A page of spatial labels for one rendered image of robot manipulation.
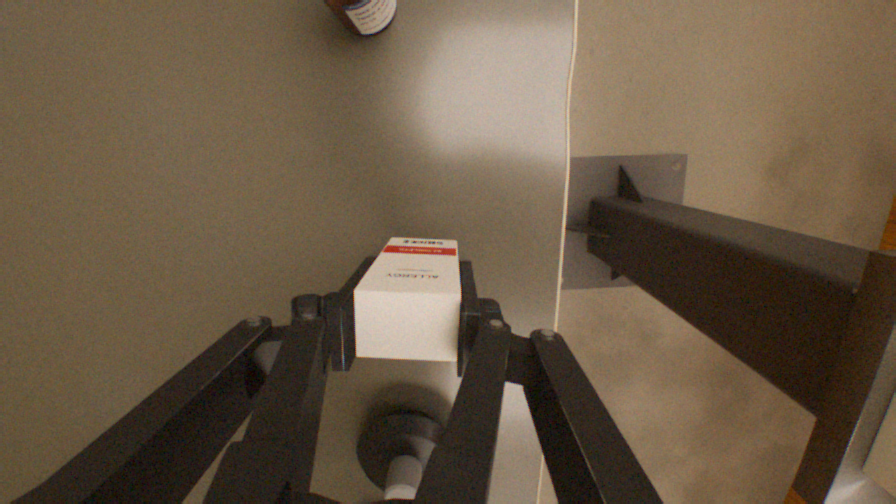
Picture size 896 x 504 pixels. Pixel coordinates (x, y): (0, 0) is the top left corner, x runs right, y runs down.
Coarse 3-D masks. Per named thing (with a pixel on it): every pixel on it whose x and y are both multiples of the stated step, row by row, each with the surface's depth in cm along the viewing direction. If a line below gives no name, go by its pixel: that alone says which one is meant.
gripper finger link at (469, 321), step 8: (464, 264) 19; (464, 272) 18; (472, 272) 18; (464, 280) 17; (472, 280) 17; (464, 288) 16; (472, 288) 16; (464, 296) 15; (472, 296) 15; (464, 304) 14; (472, 304) 14; (464, 312) 13; (472, 312) 13; (464, 320) 13; (472, 320) 13; (464, 328) 14; (472, 328) 13; (464, 336) 14; (472, 336) 14; (464, 344) 14; (472, 344) 14; (464, 352) 14; (464, 360) 14; (464, 368) 14
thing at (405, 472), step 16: (400, 416) 29; (416, 416) 29; (368, 432) 29; (384, 432) 28; (400, 432) 28; (416, 432) 28; (432, 432) 28; (368, 448) 28; (384, 448) 28; (400, 448) 28; (416, 448) 28; (432, 448) 28; (368, 464) 29; (384, 464) 29; (400, 464) 27; (416, 464) 28; (384, 480) 29; (400, 480) 26; (416, 480) 27; (384, 496) 26; (400, 496) 26
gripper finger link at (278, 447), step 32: (320, 320) 13; (288, 352) 11; (320, 352) 12; (288, 384) 9; (320, 384) 11; (256, 416) 8; (288, 416) 8; (320, 416) 11; (256, 448) 6; (288, 448) 7; (224, 480) 6; (256, 480) 6; (288, 480) 7
